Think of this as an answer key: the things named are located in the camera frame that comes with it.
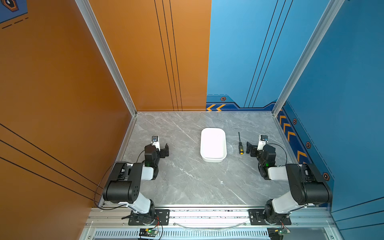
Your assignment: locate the aluminium frame post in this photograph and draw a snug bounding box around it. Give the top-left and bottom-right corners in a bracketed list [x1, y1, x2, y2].
[272, 0, 345, 117]
[75, 0, 137, 117]

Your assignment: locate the left aluminium frame post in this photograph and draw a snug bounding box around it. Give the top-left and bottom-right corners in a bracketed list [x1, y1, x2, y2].
[75, 0, 137, 117]

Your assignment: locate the right green circuit board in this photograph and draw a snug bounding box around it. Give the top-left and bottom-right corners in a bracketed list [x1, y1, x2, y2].
[268, 229, 291, 240]

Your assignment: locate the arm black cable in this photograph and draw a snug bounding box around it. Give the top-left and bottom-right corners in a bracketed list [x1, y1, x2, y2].
[266, 143, 288, 165]
[93, 163, 128, 211]

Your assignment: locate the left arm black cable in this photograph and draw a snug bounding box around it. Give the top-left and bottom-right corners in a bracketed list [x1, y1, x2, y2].
[93, 163, 128, 211]

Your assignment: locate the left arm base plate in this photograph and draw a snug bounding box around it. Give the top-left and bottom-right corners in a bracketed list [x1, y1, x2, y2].
[128, 209, 170, 226]

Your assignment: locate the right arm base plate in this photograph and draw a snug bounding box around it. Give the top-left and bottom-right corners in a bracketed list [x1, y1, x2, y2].
[248, 209, 292, 226]

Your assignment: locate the green circuit board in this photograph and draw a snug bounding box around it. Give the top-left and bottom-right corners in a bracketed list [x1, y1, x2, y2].
[139, 228, 159, 240]
[268, 229, 291, 240]

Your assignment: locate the white plastic bin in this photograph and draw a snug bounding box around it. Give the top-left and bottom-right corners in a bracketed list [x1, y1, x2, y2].
[200, 128, 227, 163]

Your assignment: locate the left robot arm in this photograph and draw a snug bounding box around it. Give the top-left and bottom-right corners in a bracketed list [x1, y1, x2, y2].
[103, 144, 169, 225]

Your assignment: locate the black yellow screwdriver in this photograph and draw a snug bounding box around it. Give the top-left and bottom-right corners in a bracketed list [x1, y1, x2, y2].
[238, 132, 244, 155]

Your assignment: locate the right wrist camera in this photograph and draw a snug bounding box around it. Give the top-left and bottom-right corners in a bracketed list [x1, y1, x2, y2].
[257, 135, 268, 151]

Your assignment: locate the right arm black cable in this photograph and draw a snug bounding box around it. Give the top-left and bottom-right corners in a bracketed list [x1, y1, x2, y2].
[266, 143, 288, 165]

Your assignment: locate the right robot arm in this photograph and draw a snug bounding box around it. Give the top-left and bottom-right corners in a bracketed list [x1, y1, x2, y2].
[246, 141, 333, 225]

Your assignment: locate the left green circuit board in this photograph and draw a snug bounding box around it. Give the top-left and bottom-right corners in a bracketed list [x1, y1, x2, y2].
[139, 228, 159, 240]

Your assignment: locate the right aluminium frame post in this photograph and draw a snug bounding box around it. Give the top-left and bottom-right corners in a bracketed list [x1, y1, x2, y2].
[272, 0, 345, 117]

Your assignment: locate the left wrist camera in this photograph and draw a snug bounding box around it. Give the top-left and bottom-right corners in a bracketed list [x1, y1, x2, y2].
[151, 136, 160, 151]

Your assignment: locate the aluminium front rail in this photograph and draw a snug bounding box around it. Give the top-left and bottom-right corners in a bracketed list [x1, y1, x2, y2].
[84, 205, 336, 229]

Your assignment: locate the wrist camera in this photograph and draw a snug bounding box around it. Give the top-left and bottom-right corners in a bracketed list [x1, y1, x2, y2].
[151, 136, 160, 151]
[257, 135, 268, 151]

